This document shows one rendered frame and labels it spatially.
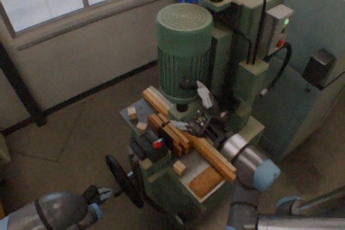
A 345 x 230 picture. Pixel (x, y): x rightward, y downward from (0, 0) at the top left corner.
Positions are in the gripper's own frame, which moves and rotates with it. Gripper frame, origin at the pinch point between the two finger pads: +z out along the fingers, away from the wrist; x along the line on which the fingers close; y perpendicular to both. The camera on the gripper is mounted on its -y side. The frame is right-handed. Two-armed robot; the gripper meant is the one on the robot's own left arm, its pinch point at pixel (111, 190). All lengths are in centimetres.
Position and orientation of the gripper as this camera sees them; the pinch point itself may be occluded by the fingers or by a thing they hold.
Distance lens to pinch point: 133.3
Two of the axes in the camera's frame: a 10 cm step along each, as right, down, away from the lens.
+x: 6.0, 6.2, -5.1
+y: -3.9, 7.8, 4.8
